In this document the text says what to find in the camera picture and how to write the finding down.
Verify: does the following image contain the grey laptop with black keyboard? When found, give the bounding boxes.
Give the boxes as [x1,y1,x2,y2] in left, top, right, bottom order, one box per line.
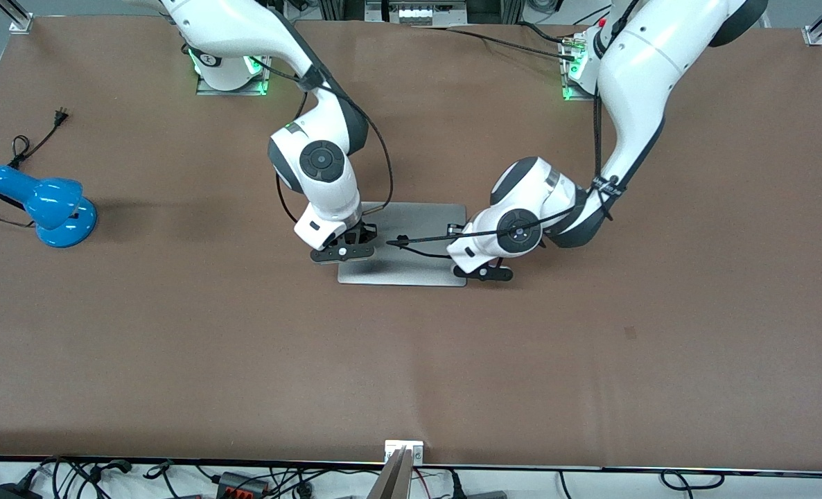
[337,202,469,288]

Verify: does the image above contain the metal electronics box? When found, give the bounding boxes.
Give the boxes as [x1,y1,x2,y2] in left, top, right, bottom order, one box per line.
[365,0,469,27]

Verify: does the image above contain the orange black connector block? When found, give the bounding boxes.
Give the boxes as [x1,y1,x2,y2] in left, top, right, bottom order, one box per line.
[215,471,271,499]

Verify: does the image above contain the black power adapter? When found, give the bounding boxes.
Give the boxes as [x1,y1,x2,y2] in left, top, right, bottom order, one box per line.
[0,480,44,499]

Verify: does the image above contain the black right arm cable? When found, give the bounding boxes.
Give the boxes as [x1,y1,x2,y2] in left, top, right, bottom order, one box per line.
[248,55,394,224]

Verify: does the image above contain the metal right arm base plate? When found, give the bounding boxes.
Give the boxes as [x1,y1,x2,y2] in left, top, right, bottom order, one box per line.
[196,52,274,96]

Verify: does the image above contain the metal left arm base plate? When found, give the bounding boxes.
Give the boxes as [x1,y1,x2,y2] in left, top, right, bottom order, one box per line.
[560,35,602,102]

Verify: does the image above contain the thin black table cable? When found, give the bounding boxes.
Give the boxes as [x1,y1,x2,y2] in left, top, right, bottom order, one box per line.
[411,25,578,62]

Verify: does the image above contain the silver camera mount bracket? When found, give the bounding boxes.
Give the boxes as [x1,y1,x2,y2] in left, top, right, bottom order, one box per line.
[384,439,426,464]

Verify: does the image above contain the thick black table cable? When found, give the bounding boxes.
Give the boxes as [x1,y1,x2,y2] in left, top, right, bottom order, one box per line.
[518,21,575,46]

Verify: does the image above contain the grey camera mount bar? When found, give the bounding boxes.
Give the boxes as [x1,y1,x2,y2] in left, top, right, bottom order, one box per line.
[367,447,412,499]

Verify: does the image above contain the black lamp power cord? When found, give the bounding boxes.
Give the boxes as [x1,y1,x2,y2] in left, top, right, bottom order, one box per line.
[0,107,71,229]

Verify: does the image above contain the looped black cable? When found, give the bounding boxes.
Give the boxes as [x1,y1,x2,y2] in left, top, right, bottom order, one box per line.
[661,469,727,490]

